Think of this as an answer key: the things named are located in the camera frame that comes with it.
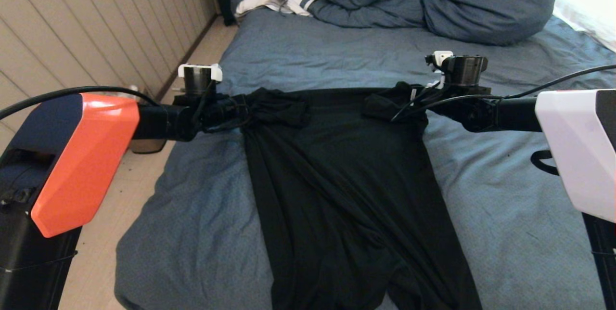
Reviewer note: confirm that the black moon print T-shirt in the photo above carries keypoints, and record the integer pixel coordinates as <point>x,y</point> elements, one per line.
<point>346,194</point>

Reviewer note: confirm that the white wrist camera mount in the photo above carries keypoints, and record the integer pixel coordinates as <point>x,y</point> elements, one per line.
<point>442,57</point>
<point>215,73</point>

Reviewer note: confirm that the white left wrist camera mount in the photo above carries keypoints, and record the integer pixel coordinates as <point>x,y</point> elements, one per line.
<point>215,73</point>

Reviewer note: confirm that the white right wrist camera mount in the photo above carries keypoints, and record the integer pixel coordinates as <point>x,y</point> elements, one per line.
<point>442,57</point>

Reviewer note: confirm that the blue bed sheet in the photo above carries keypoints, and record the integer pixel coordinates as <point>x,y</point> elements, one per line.
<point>337,59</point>

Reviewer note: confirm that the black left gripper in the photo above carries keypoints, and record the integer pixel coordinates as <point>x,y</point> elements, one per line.
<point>226,112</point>

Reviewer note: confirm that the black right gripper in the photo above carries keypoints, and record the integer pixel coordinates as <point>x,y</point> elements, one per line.
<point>433,98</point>

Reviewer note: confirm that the white pillow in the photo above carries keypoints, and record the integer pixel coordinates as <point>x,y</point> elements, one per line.
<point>589,16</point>

